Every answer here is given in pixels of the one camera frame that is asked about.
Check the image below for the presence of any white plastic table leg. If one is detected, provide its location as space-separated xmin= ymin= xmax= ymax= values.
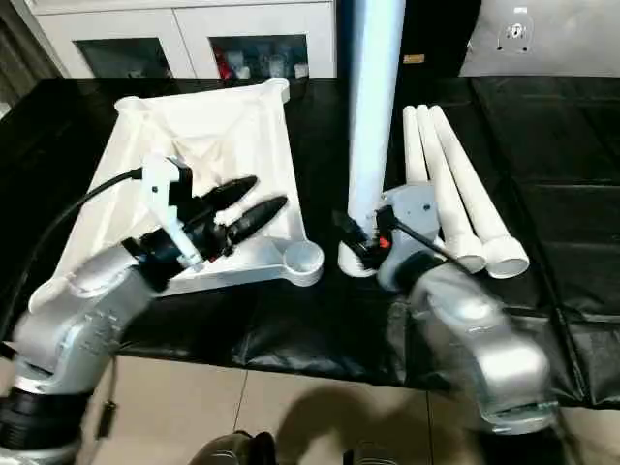
xmin=430 ymin=106 xmax=529 ymax=280
xmin=416 ymin=104 xmax=487 ymax=275
xmin=402 ymin=106 xmax=437 ymax=186
xmin=337 ymin=0 xmax=407 ymax=278

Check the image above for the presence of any white plastic table top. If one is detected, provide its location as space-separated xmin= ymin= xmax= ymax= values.
xmin=27 ymin=77 xmax=325 ymax=314

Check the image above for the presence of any black table mat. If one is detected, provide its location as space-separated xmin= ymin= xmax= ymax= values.
xmin=0 ymin=75 xmax=620 ymax=411

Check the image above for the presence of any white cabinet with glass doors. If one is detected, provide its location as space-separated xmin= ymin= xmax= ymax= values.
xmin=28 ymin=0 xmax=338 ymax=81

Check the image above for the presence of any dark right robot foot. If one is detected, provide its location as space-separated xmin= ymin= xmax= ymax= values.
xmin=342 ymin=435 xmax=388 ymax=465

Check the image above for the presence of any dark robot foot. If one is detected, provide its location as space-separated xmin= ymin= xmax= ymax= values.
xmin=342 ymin=435 xmax=388 ymax=465
xmin=193 ymin=430 xmax=277 ymax=465

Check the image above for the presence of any glossy black box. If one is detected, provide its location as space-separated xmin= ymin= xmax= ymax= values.
xmin=401 ymin=0 xmax=481 ymax=78

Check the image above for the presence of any dark left robot foot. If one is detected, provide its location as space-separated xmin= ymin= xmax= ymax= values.
xmin=193 ymin=430 xmax=277 ymax=465

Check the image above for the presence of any grey curtain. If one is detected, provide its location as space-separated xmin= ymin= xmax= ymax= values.
xmin=0 ymin=0 xmax=67 ymax=106

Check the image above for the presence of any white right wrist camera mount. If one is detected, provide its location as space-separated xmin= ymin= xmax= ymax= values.
xmin=380 ymin=183 xmax=445 ymax=243

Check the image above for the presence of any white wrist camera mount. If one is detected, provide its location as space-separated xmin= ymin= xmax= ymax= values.
xmin=380 ymin=183 xmax=445 ymax=243
xmin=141 ymin=153 xmax=202 ymax=266

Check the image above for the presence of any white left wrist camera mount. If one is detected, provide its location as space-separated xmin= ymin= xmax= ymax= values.
xmin=141 ymin=153 xmax=202 ymax=266

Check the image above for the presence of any black left wrist camera cable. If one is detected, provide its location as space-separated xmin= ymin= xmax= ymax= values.
xmin=21 ymin=167 xmax=146 ymax=296

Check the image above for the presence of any thin black cable with ferrite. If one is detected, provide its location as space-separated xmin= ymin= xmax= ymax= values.
xmin=96 ymin=356 xmax=120 ymax=440

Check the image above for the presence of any white panel with round mount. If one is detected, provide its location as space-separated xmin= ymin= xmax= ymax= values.
xmin=457 ymin=0 xmax=620 ymax=78

